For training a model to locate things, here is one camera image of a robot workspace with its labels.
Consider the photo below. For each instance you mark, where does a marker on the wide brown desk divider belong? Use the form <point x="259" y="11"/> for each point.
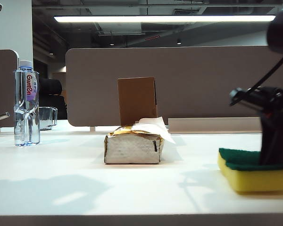
<point x="179" y="82"/>

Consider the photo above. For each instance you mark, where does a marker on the long ceiling light strip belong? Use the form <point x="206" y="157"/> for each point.
<point x="155" y="18"/>

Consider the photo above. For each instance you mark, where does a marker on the yellow sponge with green scourer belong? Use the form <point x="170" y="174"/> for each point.
<point x="250" y="181"/>

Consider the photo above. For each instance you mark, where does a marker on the brown cardboard box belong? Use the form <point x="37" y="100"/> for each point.
<point x="136" y="101"/>

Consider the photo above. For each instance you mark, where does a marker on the clear glass ashtray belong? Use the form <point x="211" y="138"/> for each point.
<point x="47" y="117"/>

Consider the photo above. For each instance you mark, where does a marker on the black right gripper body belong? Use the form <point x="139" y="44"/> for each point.
<point x="271" y="99"/>

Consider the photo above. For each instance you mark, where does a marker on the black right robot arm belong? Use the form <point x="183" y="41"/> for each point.
<point x="281" y="30"/>

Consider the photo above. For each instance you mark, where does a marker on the black high-back office chair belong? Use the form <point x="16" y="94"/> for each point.
<point x="52" y="94"/>

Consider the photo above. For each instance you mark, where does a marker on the silver metal rod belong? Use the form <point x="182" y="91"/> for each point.
<point x="2" y="116"/>

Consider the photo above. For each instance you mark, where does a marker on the clear Ganten water bottle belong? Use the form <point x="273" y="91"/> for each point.
<point x="26" y="129"/>

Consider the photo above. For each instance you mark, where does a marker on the white tissue sheet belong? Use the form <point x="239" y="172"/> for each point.
<point x="153" y="124"/>

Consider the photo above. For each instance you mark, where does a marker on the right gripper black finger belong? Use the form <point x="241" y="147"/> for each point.
<point x="276" y="141"/>

